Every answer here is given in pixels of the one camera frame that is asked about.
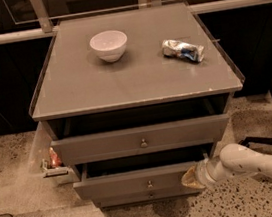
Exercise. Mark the white ceramic bowl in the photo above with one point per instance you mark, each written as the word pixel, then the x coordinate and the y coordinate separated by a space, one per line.
pixel 109 45

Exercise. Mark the orange packet in bin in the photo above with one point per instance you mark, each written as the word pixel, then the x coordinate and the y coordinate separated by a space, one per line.
pixel 55 160

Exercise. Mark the grey drawer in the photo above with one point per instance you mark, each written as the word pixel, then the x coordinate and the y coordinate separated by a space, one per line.
pixel 154 171
pixel 140 140

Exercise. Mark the clear plastic side bin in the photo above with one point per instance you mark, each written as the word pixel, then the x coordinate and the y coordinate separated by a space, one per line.
pixel 45 161

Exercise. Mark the crumpled foil snack bag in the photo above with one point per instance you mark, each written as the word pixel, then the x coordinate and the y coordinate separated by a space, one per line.
pixel 181 49

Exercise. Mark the grey drawer cabinet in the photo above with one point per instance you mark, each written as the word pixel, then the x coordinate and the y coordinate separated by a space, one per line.
pixel 80 94

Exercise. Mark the grey top drawer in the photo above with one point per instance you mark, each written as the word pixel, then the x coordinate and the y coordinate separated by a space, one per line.
pixel 140 140

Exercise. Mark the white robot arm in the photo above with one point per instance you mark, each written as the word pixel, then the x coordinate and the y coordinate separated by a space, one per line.
pixel 233 160

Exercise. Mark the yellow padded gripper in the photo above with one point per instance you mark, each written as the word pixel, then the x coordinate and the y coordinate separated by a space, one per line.
pixel 204 172

